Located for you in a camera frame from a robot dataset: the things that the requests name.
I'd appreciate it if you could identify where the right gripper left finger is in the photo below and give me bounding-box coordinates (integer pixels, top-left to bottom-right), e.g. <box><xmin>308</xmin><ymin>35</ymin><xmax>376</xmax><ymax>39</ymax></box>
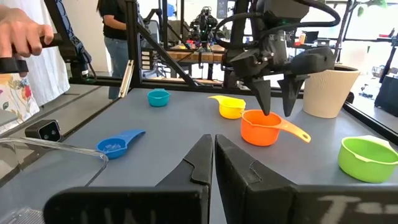
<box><xmin>43</xmin><ymin>134</ymin><xmax>214</xmax><ymax>224</ymax></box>

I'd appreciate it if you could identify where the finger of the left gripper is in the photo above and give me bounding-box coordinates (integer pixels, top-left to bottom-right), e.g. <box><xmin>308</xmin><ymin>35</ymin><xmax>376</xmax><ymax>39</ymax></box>
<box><xmin>277</xmin><ymin>46</ymin><xmax>336</xmax><ymax>118</ymax></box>
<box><xmin>228</xmin><ymin>48</ymin><xmax>272</xmax><ymax>116</ymax></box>

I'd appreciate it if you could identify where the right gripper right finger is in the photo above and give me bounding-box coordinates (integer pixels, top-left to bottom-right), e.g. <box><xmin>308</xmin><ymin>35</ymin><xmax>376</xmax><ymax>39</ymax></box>
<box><xmin>214</xmin><ymin>134</ymin><xmax>398</xmax><ymax>224</ymax></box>

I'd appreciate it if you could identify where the yellow measuring cup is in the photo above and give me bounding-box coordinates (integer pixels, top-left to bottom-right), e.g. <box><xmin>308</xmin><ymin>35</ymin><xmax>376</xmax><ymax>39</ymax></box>
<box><xmin>208</xmin><ymin>95</ymin><xmax>246</xmax><ymax>120</ymax></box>

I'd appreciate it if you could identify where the orange measuring cup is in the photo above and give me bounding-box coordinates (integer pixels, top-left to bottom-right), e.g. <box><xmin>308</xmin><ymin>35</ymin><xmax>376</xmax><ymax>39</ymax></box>
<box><xmin>241</xmin><ymin>109</ymin><xmax>312</xmax><ymax>147</ymax></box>

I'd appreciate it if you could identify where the blue measuring cup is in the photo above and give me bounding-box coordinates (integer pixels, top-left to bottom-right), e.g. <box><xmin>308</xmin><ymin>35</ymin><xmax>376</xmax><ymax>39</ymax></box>
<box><xmin>95</xmin><ymin>129</ymin><xmax>146</xmax><ymax>160</ymax></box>

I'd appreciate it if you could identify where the teal measuring cup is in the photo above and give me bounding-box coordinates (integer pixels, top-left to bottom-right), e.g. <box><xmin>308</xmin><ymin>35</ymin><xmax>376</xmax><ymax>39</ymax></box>
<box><xmin>147</xmin><ymin>88</ymin><xmax>171</xmax><ymax>108</ymax></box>

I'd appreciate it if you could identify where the green measuring cup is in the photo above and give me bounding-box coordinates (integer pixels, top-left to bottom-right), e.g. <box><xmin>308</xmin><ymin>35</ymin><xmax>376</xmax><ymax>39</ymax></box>
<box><xmin>337</xmin><ymin>135</ymin><xmax>398</xmax><ymax>184</ymax></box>

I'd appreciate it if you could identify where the clear plastic basket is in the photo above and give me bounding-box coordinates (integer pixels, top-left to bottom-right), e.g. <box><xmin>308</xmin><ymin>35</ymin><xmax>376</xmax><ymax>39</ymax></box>
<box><xmin>0</xmin><ymin>136</ymin><xmax>109</xmax><ymax>224</ymax></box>

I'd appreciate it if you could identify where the white plant pot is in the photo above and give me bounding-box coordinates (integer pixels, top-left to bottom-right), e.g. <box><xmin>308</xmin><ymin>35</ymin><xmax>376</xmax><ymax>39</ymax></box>
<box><xmin>302</xmin><ymin>64</ymin><xmax>361</xmax><ymax>119</ymax></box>

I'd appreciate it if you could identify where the black background robot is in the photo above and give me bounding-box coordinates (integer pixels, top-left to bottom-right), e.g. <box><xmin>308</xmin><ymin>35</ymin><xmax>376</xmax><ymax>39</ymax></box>
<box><xmin>189</xmin><ymin>6</ymin><xmax>219</xmax><ymax>51</ymax></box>

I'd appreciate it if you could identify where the wooden workbench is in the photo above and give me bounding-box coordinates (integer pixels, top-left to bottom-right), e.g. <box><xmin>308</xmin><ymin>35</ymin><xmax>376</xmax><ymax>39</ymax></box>
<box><xmin>167</xmin><ymin>43</ymin><xmax>226</xmax><ymax>63</ymax></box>

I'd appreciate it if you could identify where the person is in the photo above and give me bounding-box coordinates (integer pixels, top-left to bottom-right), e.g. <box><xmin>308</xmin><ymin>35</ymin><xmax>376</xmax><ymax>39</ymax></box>
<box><xmin>96</xmin><ymin>0</ymin><xmax>130</xmax><ymax>100</ymax></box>
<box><xmin>0</xmin><ymin>0</ymin><xmax>71</xmax><ymax>134</ymax></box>

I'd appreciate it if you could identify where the person's hand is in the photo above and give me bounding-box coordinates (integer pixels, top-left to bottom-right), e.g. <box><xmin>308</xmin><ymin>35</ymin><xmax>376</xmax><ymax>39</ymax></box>
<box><xmin>0</xmin><ymin>6</ymin><xmax>55</xmax><ymax>58</ymax></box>

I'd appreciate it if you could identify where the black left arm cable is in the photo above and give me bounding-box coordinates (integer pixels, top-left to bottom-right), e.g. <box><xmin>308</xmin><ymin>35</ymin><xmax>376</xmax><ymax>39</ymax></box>
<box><xmin>214</xmin><ymin>0</ymin><xmax>341</xmax><ymax>49</ymax></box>

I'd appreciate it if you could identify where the black rig frame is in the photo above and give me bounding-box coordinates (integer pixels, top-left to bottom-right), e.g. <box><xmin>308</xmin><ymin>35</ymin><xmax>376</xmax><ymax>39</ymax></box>
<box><xmin>68</xmin><ymin>0</ymin><xmax>398</xmax><ymax>147</ymax></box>

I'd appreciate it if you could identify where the black table-level camera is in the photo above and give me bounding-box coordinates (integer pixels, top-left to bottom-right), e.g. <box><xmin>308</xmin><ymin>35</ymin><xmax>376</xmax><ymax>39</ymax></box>
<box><xmin>24</xmin><ymin>119</ymin><xmax>62</xmax><ymax>142</ymax></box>

